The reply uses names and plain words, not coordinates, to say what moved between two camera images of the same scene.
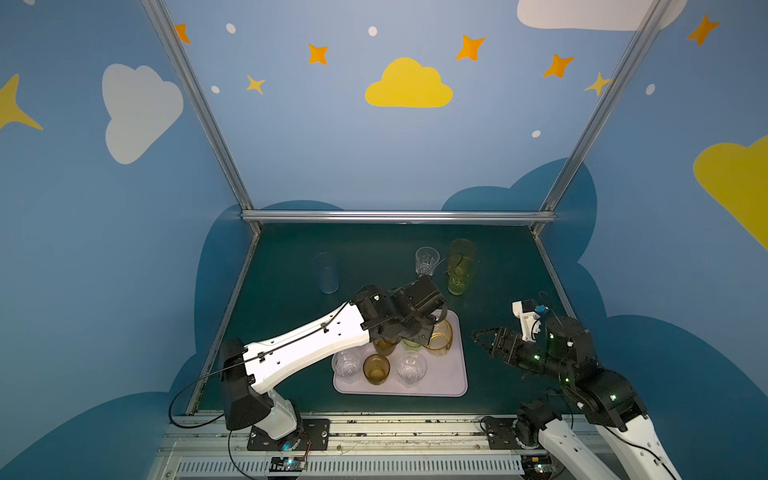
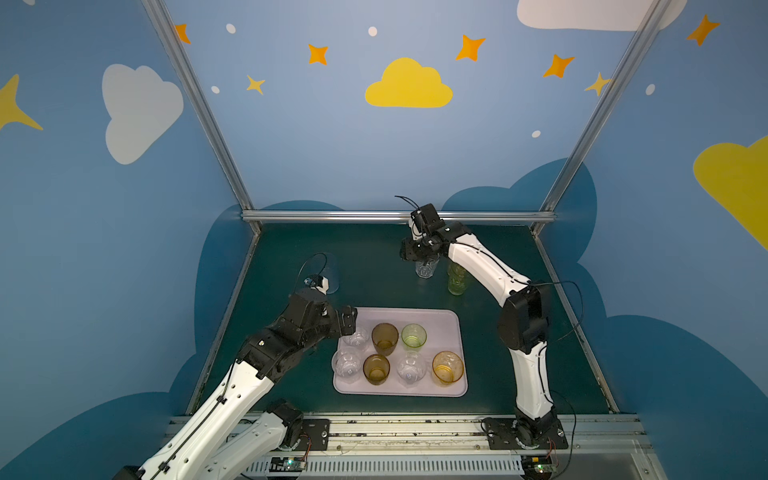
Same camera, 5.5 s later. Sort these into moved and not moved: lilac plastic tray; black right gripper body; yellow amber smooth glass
Moved: yellow amber smooth glass; black right gripper body
Not moved: lilac plastic tray
